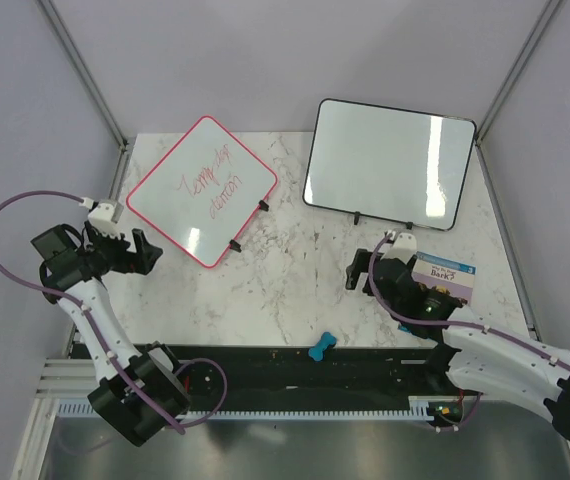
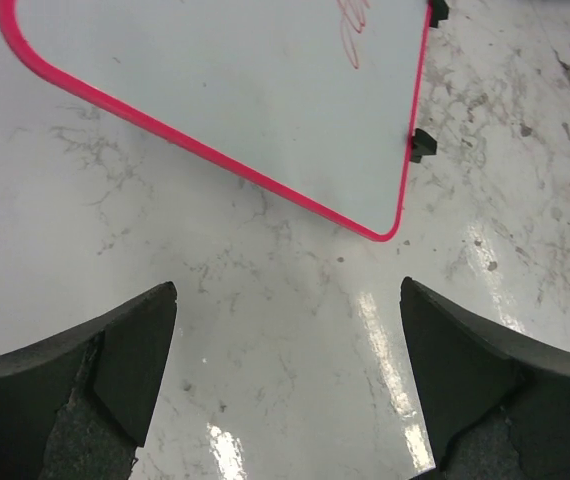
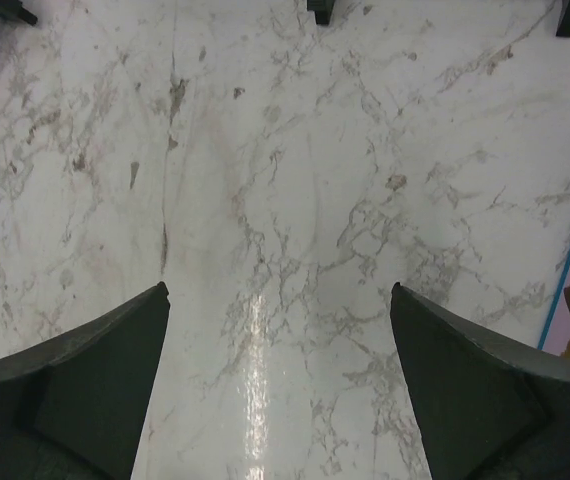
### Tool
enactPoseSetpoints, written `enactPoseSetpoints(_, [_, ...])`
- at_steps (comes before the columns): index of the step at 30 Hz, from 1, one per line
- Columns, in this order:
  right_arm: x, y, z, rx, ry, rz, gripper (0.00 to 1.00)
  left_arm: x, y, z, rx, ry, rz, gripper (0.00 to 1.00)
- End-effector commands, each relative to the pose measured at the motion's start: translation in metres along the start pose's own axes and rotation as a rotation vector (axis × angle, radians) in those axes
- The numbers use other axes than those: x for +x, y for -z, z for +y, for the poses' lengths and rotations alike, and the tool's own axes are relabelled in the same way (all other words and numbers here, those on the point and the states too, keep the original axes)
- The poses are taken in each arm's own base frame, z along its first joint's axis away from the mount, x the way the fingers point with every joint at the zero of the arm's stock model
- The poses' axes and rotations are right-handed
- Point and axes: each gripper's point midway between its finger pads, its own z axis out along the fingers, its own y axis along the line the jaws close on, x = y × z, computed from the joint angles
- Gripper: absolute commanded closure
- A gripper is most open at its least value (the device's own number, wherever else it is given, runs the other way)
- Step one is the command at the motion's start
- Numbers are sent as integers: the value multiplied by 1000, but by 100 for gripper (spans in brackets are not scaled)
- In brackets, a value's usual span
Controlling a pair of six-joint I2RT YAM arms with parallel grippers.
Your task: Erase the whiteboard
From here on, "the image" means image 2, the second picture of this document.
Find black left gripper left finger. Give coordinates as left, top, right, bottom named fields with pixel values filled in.
left=0, top=282, right=177, bottom=479

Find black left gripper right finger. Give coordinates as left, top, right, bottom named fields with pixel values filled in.
left=400, top=278, right=570, bottom=479

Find pink framed whiteboard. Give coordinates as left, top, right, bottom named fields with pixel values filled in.
left=0, top=1, right=434, bottom=242

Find black whiteboard clip near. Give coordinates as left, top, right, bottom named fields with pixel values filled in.
left=410, top=128, right=438, bottom=164

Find black whiteboard clip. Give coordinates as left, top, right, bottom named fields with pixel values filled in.
left=410, top=128, right=438, bottom=164
left=429, top=0, right=450, bottom=28

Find black whiteboard clip far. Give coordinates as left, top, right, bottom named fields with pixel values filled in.
left=429, top=0, right=450, bottom=28

